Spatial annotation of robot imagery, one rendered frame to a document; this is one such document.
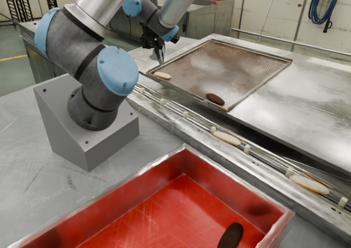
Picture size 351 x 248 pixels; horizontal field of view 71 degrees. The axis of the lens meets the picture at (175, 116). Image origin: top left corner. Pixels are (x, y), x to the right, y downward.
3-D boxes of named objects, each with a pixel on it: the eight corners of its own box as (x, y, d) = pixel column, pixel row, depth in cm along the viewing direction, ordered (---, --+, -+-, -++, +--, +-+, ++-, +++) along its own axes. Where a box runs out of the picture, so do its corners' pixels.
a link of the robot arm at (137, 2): (151, 13, 87) (162, 3, 95) (125, -11, 85) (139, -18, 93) (140, 28, 93) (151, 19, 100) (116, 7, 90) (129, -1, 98)
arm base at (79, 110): (83, 138, 71) (94, 123, 65) (57, 95, 73) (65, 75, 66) (123, 120, 82) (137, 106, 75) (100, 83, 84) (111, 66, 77)
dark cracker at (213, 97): (203, 96, 103) (203, 93, 102) (210, 92, 105) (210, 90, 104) (220, 106, 96) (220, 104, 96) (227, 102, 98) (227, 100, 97)
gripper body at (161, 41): (149, 43, 117) (144, 16, 110) (166, 43, 115) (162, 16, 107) (142, 49, 112) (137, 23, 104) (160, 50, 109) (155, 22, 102)
